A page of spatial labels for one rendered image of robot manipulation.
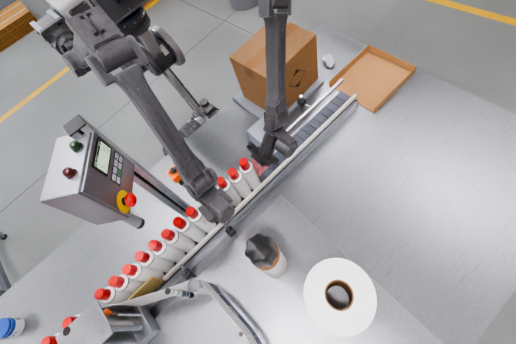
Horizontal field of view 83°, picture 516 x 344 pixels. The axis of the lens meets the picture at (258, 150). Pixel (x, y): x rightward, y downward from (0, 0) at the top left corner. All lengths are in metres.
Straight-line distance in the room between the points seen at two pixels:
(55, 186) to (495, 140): 1.47
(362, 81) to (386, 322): 1.01
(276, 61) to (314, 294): 0.70
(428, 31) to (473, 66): 0.50
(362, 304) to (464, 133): 0.83
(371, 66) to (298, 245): 0.95
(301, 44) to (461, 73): 1.79
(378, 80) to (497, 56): 1.64
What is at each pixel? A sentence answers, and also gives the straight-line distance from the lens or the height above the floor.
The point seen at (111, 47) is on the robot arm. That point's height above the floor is 1.61.
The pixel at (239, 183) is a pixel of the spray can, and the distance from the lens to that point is 1.06.
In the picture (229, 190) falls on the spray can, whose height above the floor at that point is 1.03.
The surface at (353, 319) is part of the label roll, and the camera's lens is 0.95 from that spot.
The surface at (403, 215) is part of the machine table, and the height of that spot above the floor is 0.83.
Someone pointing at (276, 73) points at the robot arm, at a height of 1.29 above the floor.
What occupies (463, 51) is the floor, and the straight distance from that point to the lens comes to 3.03.
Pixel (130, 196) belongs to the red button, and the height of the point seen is 1.34.
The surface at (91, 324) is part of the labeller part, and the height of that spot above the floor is 1.14.
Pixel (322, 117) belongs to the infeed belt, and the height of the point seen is 0.88.
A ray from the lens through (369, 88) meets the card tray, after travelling 1.50.
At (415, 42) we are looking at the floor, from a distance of 3.02.
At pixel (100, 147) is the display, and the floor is 1.44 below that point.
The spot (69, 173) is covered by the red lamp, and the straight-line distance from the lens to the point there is 0.75.
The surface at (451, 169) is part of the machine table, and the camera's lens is 1.35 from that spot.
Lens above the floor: 1.97
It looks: 58 degrees down
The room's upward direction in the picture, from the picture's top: 22 degrees counter-clockwise
